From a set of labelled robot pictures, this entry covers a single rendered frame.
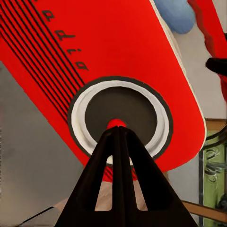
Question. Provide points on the radio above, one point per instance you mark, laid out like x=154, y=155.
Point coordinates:
x=90, y=65

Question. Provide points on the door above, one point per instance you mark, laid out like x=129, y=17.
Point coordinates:
x=201, y=183

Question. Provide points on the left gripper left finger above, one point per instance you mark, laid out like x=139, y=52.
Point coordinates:
x=79, y=210

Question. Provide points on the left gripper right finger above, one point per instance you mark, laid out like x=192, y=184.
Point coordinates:
x=165, y=209

